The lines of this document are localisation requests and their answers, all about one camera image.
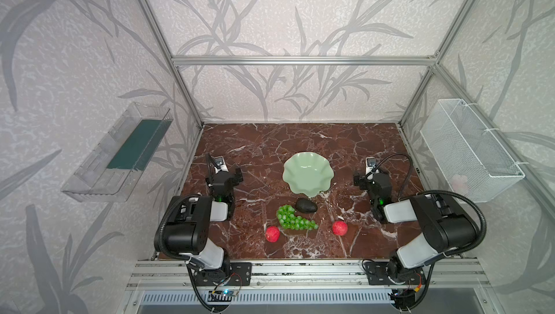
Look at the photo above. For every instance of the aluminium front rail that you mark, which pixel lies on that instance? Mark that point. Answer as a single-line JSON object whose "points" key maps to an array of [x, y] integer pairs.
{"points": [[311, 273]]}

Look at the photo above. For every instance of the dark avocado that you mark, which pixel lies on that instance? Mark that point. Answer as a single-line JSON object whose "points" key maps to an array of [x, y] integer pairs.
{"points": [[305, 206]]}

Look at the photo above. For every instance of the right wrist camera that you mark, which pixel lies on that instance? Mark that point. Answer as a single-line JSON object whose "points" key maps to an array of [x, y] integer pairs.
{"points": [[371, 165]]}

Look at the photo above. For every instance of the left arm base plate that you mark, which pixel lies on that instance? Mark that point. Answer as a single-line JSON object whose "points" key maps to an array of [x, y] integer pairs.
{"points": [[234, 274]]}

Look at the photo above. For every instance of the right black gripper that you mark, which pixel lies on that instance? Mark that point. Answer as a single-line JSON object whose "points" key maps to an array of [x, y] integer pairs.
{"points": [[369, 179]]}

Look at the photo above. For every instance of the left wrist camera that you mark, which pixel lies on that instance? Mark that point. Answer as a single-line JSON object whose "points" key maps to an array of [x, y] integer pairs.
{"points": [[219, 164]]}

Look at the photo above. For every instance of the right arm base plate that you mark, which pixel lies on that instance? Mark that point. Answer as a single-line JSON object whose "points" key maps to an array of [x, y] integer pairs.
{"points": [[382, 273]]}

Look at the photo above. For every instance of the white wire mesh basket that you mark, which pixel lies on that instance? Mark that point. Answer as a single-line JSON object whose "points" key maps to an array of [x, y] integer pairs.
{"points": [[471, 158]]}

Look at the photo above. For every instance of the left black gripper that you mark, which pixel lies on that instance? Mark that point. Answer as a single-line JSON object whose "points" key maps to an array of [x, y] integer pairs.
{"points": [[223, 176]]}

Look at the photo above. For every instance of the red fake fruit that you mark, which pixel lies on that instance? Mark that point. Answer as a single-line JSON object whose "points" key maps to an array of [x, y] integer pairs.
{"points": [[272, 234], [339, 228]]}

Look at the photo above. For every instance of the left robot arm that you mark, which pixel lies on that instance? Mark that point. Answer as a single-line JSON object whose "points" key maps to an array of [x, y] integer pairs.
{"points": [[183, 232]]}

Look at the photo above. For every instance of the green grape bunch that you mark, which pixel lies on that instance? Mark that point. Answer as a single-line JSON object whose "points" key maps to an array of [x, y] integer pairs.
{"points": [[288, 220]]}

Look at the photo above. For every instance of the green scalloped fruit bowl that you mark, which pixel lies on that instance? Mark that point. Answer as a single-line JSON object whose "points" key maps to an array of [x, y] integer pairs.
{"points": [[308, 173]]}

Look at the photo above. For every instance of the clear plastic wall bin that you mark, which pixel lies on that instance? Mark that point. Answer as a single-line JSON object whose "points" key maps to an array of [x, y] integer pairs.
{"points": [[112, 170]]}

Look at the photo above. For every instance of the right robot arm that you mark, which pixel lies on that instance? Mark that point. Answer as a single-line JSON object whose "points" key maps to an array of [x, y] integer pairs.
{"points": [[450, 224]]}

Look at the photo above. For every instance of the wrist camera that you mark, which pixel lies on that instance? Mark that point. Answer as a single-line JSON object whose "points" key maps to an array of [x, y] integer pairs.
{"points": [[219, 164], [371, 165]]}

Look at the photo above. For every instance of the aluminium cage frame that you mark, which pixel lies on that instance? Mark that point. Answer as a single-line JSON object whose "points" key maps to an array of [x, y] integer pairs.
{"points": [[388, 61]]}

